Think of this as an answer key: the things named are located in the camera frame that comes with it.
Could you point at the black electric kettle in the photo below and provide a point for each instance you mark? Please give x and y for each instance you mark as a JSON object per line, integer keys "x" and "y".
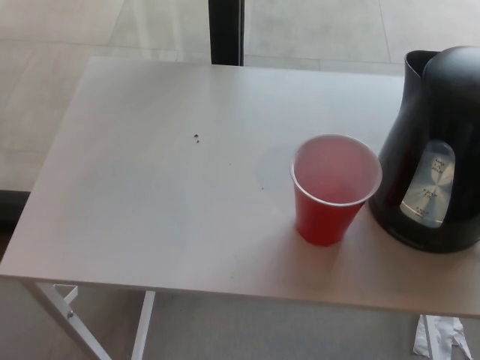
{"x": 412, "y": 112}

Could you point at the red plastic cup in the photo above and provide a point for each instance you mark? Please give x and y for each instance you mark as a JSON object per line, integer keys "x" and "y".
{"x": 322, "y": 221}

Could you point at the straight white table leg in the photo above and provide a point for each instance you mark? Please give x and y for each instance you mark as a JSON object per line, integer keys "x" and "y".
{"x": 144, "y": 322}

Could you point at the slanted white table leg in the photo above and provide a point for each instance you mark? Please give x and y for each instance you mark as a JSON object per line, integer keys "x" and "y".
{"x": 56, "y": 315}

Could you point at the crumpled white paper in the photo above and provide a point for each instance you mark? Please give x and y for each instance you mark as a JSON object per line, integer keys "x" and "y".
{"x": 446, "y": 333}

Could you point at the black window frame post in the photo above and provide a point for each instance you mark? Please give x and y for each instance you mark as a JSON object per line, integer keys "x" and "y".
{"x": 225, "y": 30}

